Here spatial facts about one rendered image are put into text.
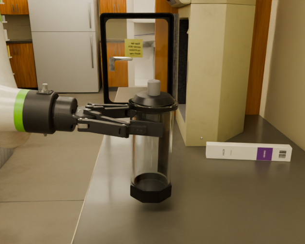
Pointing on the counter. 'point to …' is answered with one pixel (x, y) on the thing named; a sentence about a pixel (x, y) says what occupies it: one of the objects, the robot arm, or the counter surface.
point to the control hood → (181, 3)
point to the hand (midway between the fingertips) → (150, 121)
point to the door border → (167, 52)
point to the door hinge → (175, 54)
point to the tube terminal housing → (216, 69)
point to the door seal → (135, 17)
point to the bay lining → (182, 61)
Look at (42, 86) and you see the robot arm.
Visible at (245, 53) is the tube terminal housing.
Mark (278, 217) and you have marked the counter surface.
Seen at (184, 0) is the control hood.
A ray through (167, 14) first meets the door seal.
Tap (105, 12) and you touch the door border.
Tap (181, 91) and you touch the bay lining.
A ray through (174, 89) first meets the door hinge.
